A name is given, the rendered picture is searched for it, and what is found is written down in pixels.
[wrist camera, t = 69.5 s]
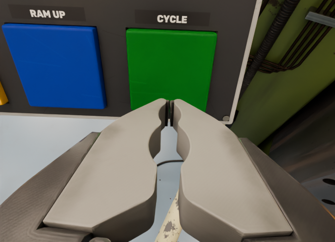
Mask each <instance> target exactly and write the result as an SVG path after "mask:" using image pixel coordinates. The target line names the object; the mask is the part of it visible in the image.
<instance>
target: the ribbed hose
mask: <svg viewBox="0 0 335 242"><path fill-rule="evenodd" d="M299 2H300V0H284V2H283V4H282V6H281V7H280V10H279V11H278V13H277V15H276V17H275V19H274V20H273V22H272V24H271V26H270V28H269V30H268V32H267V33H266V35H265V37H264V39H263V41H262V43H261V45H260V47H259V49H258V50H257V52H256V54H255V56H254V58H253V60H252V62H251V64H250V65H249V67H248V69H247V71H246V73H245V74H244V78H243V82H242V86H241V90H240V94H239V98H238V102H239V100H240V99H241V97H242V95H243V94H244V92H245V90H246V89H247V87H248V85H249V84H250V82H251V81H252V79H253V77H254V76H255V74H256V72H257V70H258V69H259V67H260V66H261V64H262V62H263V61H264V59H265V58H266V56H267V54H268V53H269V51H270V49H271V47H272V46H273V44H274V43H275V41H276V39H277V38H278V36H279V35H280V33H281V31H282V30H283V28H284V26H285V24H286V23H287V21H288V19H289V18H290V16H291V15H292V13H293V11H294V10H295V8H296V6H297V5H298V3H299ZM238 102H237V103H238ZM238 112H239V111H238V110H236V111H235V115H234V119H233V122H232V124H225V126H226V127H227V128H229V129H230V128H231V126H232V125H233V124H234V122H235V120H236V118H237V115H238Z"/></svg>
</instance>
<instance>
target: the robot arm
mask: <svg viewBox="0 0 335 242"><path fill-rule="evenodd" d="M168 115H169V116H170V126H171V127H173V128H174V129H175V130H176V132H177V144H176V151H177V153H178V154H179V155H180V156H181V158H182V159H183V161H184V163H183V164H182V166H181V170H180V180H179V191H178V210H179V222H180V226H181V227H182V229H183V230H184V231H185V232H186V233H187V234H189V235H190V236H192V237H193V238H195V239H196V240H198V241H199V242H335V217H334V216H333V215H332V213H331V212H330V211H329V210H328V209H327V208H326V207H325V206H324V205H323V204H322V203H321V202H320V201H319V200H318V199H317V198H316V197H315V196H314V195H313V194H312V193H310V192H309V191H308V190H307V189H306V188H305V187H304V186H303V185H301V184H300V183H299V182H298V181H297V180H296V179H294V178H293V177H292V176H291V175H290V174H289V173H287V172H286V171H285V170H284V169H283V168H282V167H280V166H279V165H278V164H277V163H276V162H275V161H273V160H272V159H271V158H270V157H269V156H267V155H266V154H265V153H264V152H263V151H262V150H260V149H259V148H258V147H257V146H256V145H255V144H253V143H252V142H251V141H250V140H249V139H248V138H239V137H237V136H236V135H235V134H234V133H233V132H232V131H231V130H230V129H229V128H227V127H226V126H225V125H224V124H222V123H221V122H219V121H218V120H216V119H215V118H213V117H212V116H210V115H208V114H206V113H205V112H203V111H201V110H199V109H197V108H195V107H194V106H192V105H190V104H188V103H186V102H185V101H183V100H181V99H176V100H171V101H169V100H165V99H163V98H160V99H157V100H155V101H153V102H151V103H149V104H147V105H144V106H142V107H140V108H138V109H136V110H134V111H131V112H129V113H127V114H125V115H124V116H122V117H120V118H119V119H117V120H115V121H114V122H112V123H111V124H110V125H108V126H107V127H106V128H105V129H103V130H102V131H101V132H91V133H90V134H89V135H87V136H86V137H85V138H83V139H82V140H81V141H79V142H78V143H77V144H75V145H74V146H73V147H71V148H70V149H69V150H67V151H66V152H65V153H63V154H62V155H61V156H59V157H58V158H57V159H55V160H54V161H53V162H51V163H50V164H49V165H47V166H46V167H45V168H43V169H42V170H41V171H39V172H38V173H37V174H35V175H34V176H33V177H31V178H30V179H29V180H28V181H26V182H25V183H24V184H23V185H22V186H20V187H19V188H18V189H17V190H16V191H15V192H14V193H12V194H11V195H10V196H9V197H8V198H7V199H6V200H5V201H4V202H3V203H2V204H1V205H0V242H129V241H131V240H133V239H134V238H136V237H138V236H140V235H141V234H143V233H145V232H147V231H148V230H149V229H150V228H151V227H152V225H153V223H154V220H155V211H156V202H157V165H156V163H155V161H154V160H153V159H154V157H155V156H156V155H157V154H158V153H159V152H160V150H161V131H162V129H164V128H165V126H168Z"/></svg>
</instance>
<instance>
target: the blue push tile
mask: <svg viewBox="0 0 335 242"><path fill-rule="evenodd" d="M2 30H3V33H4V36H5V39H6V41H7V44H8V47H9V50H10V52H11V55H12V58H13V61H14V63H15V66H16V69H17V72H18V74H19V77H20V80H21V83H22V85H23V88H24V91H25V94H26V96H27V99H28V102H29V104H30V106H37V107H62V108H86V109H104V108H105V107H106V105H107V98H106V91H105V83H104V76H103V69H102V61H101V54H100V47H99V40H98V32H97V27H96V26H83V25H59V24H35V23H7V24H4V25H2Z"/></svg>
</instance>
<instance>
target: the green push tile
mask: <svg viewBox="0 0 335 242"><path fill-rule="evenodd" d="M216 43H217V34H216V33H215V32H214V31H205V30H181V29H156V28H132V27H130V28H129V29H127V30H126V45H127V60H128V75H129V89H130V104H131V109H132V110H136V109H138V108H140V107H142V106H144V105H147V104H149V103H151V102H153V101H155V100H157V99H160V98H163V99H165V100H169V101H171V100H176V99H181V100H183V101H185V102H186V103H188V104H190V105H192V106H194V107H195V108H197V109H199V110H201V111H203V112H206V108H207V101H208V95H209V88H210V82H211V75H212V69H213V63H214V56H215V50H216Z"/></svg>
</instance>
